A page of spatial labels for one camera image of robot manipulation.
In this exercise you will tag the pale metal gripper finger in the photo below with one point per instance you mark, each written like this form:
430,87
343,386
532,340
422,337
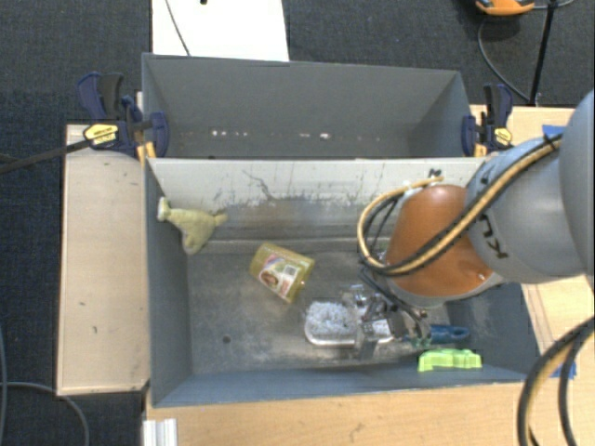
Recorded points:
358,296
367,349

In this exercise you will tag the lime green toy block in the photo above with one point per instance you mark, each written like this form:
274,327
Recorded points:
448,360

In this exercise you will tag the yellow jar with label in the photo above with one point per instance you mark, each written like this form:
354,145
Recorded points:
279,271

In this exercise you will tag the grey metal bin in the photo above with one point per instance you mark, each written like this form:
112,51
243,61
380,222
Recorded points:
260,332

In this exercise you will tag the pale yellow-green plush toy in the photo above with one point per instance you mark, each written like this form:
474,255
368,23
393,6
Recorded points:
194,225

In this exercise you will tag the pale wood board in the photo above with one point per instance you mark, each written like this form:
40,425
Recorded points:
104,267

